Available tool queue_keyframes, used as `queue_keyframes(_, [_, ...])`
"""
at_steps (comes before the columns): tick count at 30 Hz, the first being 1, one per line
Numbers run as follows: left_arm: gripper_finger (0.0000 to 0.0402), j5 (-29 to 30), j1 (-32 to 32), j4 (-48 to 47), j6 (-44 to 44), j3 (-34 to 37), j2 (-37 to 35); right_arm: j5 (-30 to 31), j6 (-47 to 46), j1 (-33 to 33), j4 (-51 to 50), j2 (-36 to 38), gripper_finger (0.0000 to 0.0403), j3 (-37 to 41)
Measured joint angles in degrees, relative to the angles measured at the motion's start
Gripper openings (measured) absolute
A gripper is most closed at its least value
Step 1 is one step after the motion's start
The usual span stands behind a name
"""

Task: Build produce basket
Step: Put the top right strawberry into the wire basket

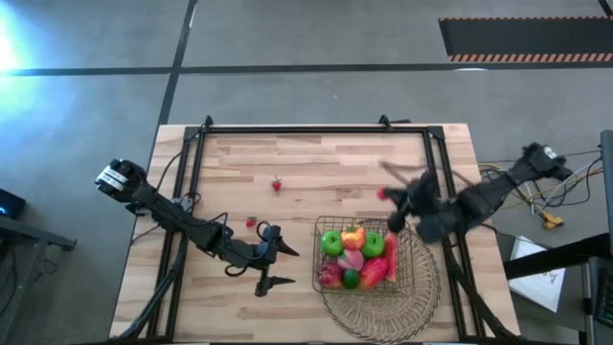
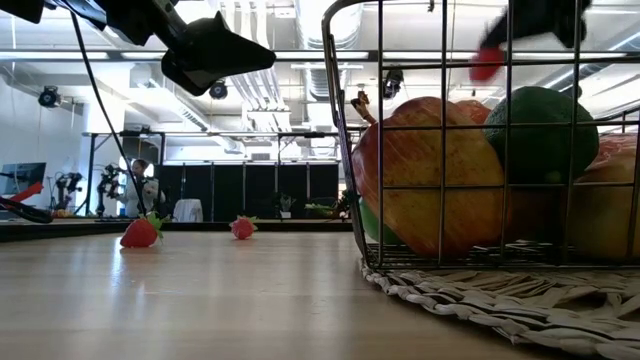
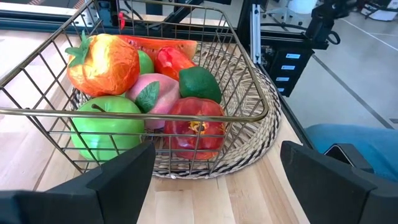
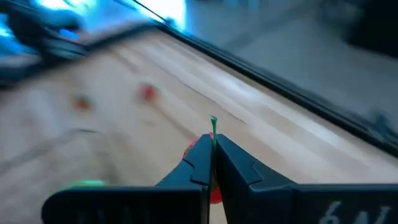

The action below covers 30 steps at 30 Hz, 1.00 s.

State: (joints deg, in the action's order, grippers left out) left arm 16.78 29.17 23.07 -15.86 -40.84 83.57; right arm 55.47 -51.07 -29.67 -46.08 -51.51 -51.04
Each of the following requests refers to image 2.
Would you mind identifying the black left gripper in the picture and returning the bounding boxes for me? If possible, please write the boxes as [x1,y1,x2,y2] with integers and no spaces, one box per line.
[96,0,277,98]

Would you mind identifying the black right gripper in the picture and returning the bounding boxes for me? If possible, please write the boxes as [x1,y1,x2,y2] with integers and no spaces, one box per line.
[478,0,595,52]

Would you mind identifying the orange with green leaves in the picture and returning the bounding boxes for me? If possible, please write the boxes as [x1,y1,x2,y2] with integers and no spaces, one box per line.
[453,98,495,127]

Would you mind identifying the gold wire basket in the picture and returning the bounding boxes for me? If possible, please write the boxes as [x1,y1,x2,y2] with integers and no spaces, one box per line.
[319,0,640,271]

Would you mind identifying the dark green lime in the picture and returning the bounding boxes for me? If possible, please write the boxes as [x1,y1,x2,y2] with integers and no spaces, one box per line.
[482,85,601,186]

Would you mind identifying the red yellow apple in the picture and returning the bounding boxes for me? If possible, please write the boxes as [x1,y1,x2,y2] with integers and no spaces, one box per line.
[349,89,506,259]

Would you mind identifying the yellow orange round fruit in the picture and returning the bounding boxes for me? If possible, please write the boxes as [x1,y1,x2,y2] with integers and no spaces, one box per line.
[564,131,640,260]

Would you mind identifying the black round spotlight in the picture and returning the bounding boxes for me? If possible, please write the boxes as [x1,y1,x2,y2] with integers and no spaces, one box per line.
[207,78,230,101]
[37,85,62,110]
[381,66,406,100]

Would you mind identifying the black partition panels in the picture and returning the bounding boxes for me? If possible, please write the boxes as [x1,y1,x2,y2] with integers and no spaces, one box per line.
[153,160,342,222]

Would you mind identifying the white covered chair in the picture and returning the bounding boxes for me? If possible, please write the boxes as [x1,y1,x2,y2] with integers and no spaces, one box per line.
[171,197,205,224]

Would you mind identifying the person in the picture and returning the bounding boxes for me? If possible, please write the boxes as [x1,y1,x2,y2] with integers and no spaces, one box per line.
[117,157,167,220]

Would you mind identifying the small potted plant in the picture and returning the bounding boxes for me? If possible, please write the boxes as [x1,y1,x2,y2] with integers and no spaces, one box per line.
[277,193,297,221]

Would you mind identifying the green plant tray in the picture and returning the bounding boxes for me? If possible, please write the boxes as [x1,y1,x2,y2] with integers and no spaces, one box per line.
[303,201,337,220]

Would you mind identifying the black computer monitor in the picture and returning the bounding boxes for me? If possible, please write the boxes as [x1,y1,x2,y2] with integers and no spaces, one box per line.
[0,161,48,197]

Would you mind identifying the red tag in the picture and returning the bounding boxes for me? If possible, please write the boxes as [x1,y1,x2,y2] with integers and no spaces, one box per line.
[7,180,45,205]

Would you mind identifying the round woven placemat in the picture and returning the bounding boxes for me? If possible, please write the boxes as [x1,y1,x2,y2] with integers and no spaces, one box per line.
[362,257,640,360]

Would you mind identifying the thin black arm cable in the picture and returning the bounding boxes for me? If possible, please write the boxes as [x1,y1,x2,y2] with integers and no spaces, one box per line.
[68,8,150,217]

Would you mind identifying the black table edge rail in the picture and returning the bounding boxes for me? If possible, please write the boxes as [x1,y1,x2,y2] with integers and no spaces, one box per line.
[0,218,354,244]

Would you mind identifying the black cable loop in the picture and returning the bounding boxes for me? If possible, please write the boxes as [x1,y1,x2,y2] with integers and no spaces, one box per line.
[0,195,55,225]

